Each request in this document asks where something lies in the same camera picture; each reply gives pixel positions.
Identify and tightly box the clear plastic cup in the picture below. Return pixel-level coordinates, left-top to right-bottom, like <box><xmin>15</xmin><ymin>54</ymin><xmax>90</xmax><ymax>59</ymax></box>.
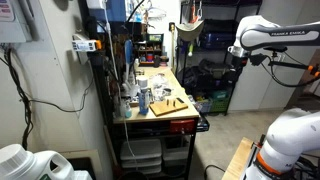
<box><xmin>153</xmin><ymin>90</ymin><xmax>167</xmax><ymax>102</ymax></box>

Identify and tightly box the clear plastic bags pile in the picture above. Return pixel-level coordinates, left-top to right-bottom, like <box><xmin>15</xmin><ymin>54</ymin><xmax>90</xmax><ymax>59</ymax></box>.
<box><xmin>148</xmin><ymin>73</ymin><xmax>172</xmax><ymax>98</ymax></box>

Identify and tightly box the blue white canister bottle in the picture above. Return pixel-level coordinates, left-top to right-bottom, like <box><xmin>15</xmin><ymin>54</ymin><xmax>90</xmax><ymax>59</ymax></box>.
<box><xmin>136</xmin><ymin>75</ymin><xmax>151</xmax><ymax>116</ymax></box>

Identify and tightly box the wooden board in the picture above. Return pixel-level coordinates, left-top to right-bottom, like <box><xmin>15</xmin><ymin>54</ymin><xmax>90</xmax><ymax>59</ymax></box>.
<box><xmin>148</xmin><ymin>97</ymin><xmax>189</xmax><ymax>118</ymax></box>

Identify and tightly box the wooden top workbench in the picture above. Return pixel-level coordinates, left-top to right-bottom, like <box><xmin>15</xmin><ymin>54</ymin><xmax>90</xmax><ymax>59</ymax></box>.
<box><xmin>111</xmin><ymin>65</ymin><xmax>210</xmax><ymax>180</ymax></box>

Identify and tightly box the small soap dispenser bottle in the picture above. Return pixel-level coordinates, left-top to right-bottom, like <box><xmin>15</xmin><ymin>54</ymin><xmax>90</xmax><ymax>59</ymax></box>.
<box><xmin>123</xmin><ymin>99</ymin><xmax>133</xmax><ymax>119</ymax></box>

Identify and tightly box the small wooden drawer organizer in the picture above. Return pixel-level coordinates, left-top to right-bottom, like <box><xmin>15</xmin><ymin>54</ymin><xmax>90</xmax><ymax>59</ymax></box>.
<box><xmin>134</xmin><ymin>33</ymin><xmax>165</xmax><ymax>67</ymax></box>

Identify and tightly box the red toolbox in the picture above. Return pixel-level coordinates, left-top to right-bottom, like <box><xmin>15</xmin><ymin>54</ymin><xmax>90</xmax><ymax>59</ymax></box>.
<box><xmin>169</xmin><ymin>119</ymin><xmax>196</xmax><ymax>135</ymax></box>

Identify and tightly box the lavender plastic basket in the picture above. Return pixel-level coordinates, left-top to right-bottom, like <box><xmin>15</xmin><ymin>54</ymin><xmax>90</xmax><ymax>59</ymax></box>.
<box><xmin>195</xmin><ymin>99</ymin><xmax>213</xmax><ymax>115</ymax></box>

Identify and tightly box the black bag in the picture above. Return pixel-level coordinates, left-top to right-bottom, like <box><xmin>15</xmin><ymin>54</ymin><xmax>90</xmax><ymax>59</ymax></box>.
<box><xmin>185</xmin><ymin>59</ymin><xmax>235</xmax><ymax>98</ymax></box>

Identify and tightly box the green plastic basket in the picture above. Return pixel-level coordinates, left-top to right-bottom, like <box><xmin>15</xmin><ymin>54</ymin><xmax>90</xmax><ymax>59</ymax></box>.
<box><xmin>209</xmin><ymin>96</ymin><xmax>231</xmax><ymax>114</ymax></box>

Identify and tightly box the clear plastic storage bin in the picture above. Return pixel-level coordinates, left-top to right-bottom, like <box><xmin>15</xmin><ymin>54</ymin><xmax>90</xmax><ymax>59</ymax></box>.
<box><xmin>162</xmin><ymin>146</ymin><xmax>191</xmax><ymax>168</ymax></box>
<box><xmin>120</xmin><ymin>138</ymin><xmax>163</xmax><ymax>161</ymax></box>

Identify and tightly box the beige hat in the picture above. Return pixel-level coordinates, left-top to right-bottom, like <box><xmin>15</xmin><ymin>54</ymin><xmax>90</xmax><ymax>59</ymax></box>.
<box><xmin>175</xmin><ymin>19</ymin><xmax>205</xmax><ymax>42</ymax></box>

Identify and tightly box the blue plastic case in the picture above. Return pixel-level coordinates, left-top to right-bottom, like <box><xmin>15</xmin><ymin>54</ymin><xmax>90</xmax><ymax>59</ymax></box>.
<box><xmin>199</xmin><ymin>31</ymin><xmax>235</xmax><ymax>51</ymax></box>

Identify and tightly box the white orange power strip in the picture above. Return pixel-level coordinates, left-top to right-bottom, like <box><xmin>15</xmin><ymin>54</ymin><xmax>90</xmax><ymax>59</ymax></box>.
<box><xmin>71</xmin><ymin>39</ymin><xmax>103</xmax><ymax>53</ymax></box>

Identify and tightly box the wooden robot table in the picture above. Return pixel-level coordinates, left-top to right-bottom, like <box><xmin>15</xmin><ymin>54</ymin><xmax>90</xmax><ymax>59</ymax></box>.
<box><xmin>221</xmin><ymin>136</ymin><xmax>255</xmax><ymax>180</ymax></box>

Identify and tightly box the orange black clamp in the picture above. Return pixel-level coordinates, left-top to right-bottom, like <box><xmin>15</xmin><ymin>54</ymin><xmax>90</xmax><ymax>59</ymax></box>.
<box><xmin>306</xmin><ymin>64</ymin><xmax>320</xmax><ymax>79</ymax></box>

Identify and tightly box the white detergent jug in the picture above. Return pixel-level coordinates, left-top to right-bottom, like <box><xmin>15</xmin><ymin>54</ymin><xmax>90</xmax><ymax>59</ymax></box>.
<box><xmin>0</xmin><ymin>143</ymin><xmax>76</xmax><ymax>180</ymax></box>

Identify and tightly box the grey electrical panel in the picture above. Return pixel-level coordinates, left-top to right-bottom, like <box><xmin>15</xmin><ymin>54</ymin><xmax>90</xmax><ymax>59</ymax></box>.
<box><xmin>0</xmin><ymin>0</ymin><xmax>33</xmax><ymax>44</ymax></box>

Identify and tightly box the white hanging cable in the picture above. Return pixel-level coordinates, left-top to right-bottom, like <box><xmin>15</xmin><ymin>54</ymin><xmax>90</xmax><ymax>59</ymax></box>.
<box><xmin>102</xmin><ymin>0</ymin><xmax>138</xmax><ymax>162</ymax></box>

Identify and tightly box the black wire shelf rack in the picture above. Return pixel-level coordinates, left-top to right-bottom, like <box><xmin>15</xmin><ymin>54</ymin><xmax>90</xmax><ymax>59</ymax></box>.
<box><xmin>174</xmin><ymin>0</ymin><xmax>263</xmax><ymax>116</ymax></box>

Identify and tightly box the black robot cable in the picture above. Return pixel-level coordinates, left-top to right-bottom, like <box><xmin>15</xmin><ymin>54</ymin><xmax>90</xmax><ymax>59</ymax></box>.
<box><xmin>258</xmin><ymin>53</ymin><xmax>320</xmax><ymax>90</ymax></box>

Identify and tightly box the black wall cable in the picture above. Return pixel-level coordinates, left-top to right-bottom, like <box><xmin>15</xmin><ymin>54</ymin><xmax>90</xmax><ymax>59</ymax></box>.
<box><xmin>0</xmin><ymin>46</ymin><xmax>95</xmax><ymax>151</ymax></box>

